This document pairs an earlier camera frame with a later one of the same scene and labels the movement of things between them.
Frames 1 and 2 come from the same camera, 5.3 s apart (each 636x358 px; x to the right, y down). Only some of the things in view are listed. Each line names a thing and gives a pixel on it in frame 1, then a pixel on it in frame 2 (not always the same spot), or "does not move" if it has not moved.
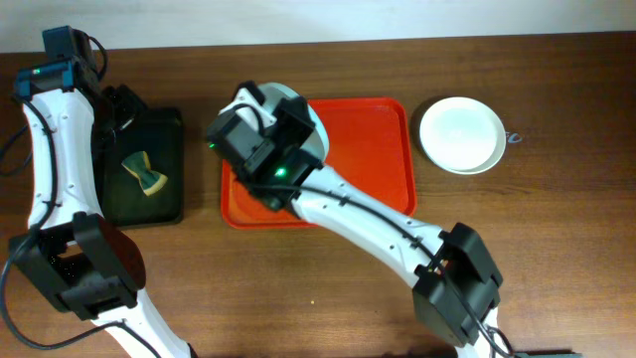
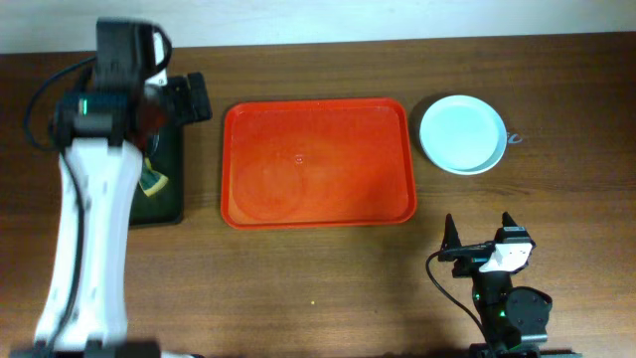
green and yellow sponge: (138, 163) does not move
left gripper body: (121, 106) to (196, 97)
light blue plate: (318, 142) to (464, 134)
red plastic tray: (371, 142) does not move
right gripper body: (286, 126) to (468, 258)
